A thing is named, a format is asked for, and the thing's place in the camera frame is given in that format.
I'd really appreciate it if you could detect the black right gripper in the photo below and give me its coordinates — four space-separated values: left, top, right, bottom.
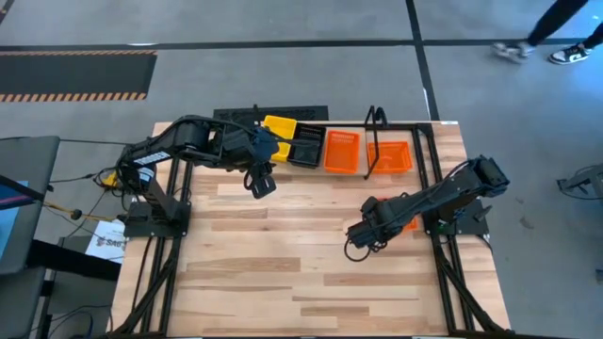
346 195 411 250

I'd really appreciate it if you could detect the white printed paper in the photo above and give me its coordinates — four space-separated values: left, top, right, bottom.
84 218 127 265

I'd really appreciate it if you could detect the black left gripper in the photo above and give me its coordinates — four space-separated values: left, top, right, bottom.
233 125 326 166

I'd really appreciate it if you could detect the grey side table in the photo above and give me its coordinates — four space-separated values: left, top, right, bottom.
0 136 61 277

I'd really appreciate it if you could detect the black perforated panel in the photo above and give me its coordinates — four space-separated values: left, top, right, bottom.
212 105 330 122

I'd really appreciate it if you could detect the black plastic basket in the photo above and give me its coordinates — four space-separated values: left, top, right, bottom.
286 122 328 170

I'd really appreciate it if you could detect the orange plastic basket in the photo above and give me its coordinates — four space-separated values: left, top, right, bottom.
322 129 362 175
376 197 420 233
367 140 415 175

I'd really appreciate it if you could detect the black frame wooden shelf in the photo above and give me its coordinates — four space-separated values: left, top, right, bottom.
252 104 383 181

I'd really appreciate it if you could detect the person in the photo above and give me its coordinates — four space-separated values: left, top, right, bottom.
491 0 603 66

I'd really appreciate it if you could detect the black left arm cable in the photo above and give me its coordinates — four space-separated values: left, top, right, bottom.
242 162 266 190

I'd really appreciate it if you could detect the yellow plastic basket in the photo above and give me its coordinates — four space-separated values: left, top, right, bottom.
262 115 299 164

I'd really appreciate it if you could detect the black metal beam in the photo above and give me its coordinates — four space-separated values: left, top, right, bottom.
25 238 122 283

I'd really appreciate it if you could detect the grey metal stand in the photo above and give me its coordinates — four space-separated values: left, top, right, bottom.
557 163 603 202

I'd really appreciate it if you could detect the black arched clamp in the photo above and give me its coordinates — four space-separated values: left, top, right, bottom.
366 105 389 129

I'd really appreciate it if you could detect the black hazard striped floor mat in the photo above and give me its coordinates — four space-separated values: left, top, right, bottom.
0 50 158 103

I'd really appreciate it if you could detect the black aluminium table frame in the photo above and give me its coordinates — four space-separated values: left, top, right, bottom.
107 121 514 339

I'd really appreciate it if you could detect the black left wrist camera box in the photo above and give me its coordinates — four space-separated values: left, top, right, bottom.
248 174 278 201

